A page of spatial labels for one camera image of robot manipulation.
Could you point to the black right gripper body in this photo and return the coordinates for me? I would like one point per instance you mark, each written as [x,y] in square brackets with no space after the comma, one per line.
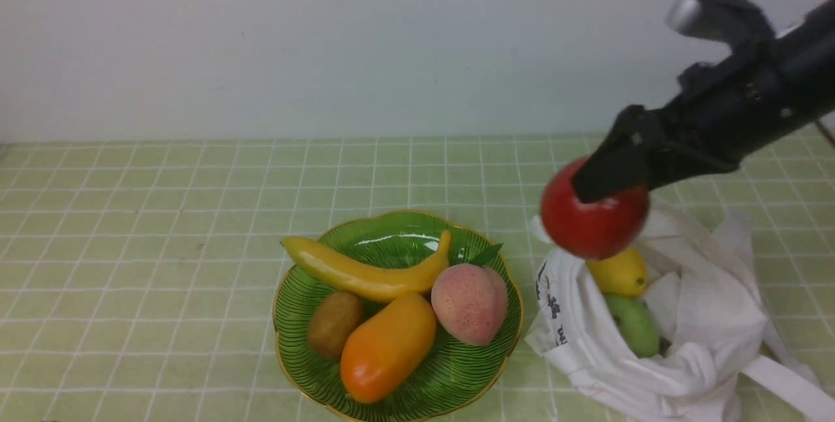
[717,119]

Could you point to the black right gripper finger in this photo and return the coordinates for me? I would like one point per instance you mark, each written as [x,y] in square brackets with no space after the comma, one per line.
[610,173]

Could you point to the red apple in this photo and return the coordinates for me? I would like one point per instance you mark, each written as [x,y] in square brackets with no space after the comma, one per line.
[592,231]

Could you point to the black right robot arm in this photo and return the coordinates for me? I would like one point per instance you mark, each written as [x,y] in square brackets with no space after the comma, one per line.
[807,49]

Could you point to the green fruit in bag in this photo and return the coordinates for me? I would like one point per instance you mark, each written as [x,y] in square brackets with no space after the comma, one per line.
[636,325]

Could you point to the white cloth tote bag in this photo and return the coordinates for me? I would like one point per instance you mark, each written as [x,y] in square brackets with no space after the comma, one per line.
[706,300]

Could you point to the yellow lemon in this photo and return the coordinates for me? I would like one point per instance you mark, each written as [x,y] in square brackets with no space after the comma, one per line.
[624,274]

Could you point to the pink peach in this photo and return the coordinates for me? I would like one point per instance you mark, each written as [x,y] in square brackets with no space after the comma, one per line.
[470,302]

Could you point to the green leaf-shaped glass plate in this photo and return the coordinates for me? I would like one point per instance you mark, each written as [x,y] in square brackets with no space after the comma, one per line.
[452,376]

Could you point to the orange mango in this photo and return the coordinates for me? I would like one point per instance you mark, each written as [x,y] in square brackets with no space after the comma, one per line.
[385,350]

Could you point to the yellow banana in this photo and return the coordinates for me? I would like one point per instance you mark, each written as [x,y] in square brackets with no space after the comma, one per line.
[380,285]

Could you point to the brown kiwi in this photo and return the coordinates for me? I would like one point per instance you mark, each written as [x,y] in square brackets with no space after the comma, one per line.
[335,319]

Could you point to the green checkered tablecloth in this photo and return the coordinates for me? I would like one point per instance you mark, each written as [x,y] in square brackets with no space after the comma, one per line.
[138,277]

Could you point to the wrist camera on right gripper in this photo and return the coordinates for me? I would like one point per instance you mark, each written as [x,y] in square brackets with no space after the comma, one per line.
[739,24]

